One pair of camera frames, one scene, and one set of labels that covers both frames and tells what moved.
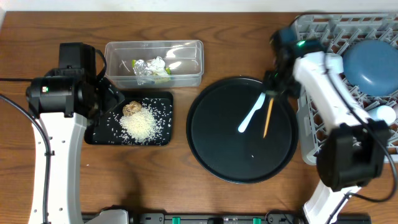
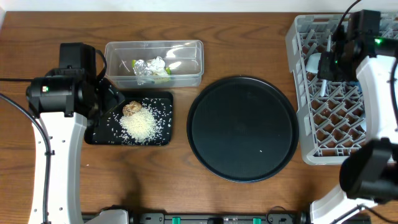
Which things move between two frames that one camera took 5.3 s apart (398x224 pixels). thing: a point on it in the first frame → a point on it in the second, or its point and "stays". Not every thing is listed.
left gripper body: (107, 96) stays
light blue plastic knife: (258, 105) → (324, 84)
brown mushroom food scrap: (132, 107) stays
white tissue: (157, 66) stays
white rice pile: (142, 125) stays
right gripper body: (273, 86) → (325, 66)
